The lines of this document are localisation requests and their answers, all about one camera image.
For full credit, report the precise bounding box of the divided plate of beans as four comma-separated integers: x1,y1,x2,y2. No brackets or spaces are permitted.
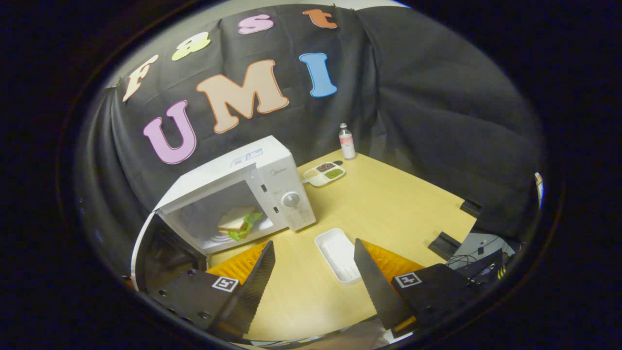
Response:
303,162,346,188

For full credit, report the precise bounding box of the white rectangular tray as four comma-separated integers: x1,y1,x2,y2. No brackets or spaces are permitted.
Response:
314,228,363,284

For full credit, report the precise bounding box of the small bottle with pink label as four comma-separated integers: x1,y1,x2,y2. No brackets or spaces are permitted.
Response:
339,123,356,160

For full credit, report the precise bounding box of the black table clamp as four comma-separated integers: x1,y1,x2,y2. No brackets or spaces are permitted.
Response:
460,198,483,218
428,232,462,261

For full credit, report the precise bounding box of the white microwave oven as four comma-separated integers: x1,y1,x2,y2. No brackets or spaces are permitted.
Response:
130,135,317,292

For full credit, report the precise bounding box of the lettuce sandwich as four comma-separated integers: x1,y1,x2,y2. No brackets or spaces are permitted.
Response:
216,206,263,242

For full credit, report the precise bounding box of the black backdrop cloth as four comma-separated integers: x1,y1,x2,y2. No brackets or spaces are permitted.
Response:
75,4,544,244

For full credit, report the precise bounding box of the black box with cables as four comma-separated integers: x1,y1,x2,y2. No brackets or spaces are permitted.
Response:
457,249,510,287

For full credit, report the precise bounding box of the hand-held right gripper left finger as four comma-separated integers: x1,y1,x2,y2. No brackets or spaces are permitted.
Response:
148,240,276,342

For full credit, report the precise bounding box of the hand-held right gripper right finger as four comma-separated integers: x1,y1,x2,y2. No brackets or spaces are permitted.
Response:
353,238,486,338

